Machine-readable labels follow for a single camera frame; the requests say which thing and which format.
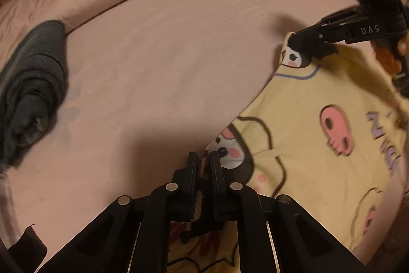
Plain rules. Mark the yellow cartoon print pants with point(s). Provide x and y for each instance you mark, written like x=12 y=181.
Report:
x=329 y=133

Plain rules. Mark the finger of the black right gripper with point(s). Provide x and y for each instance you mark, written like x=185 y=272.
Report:
x=322 y=25
x=316 y=41

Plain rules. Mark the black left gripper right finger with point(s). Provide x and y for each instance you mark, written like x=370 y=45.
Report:
x=241 y=204

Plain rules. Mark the right hand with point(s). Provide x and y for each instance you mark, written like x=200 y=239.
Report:
x=403 y=45

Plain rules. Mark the dark grey folded garment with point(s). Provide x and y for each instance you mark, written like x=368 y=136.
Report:
x=33 y=85

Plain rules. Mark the pink bed sheet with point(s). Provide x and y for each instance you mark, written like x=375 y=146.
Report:
x=149 y=82

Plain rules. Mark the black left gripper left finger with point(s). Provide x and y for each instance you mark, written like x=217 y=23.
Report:
x=173 y=202

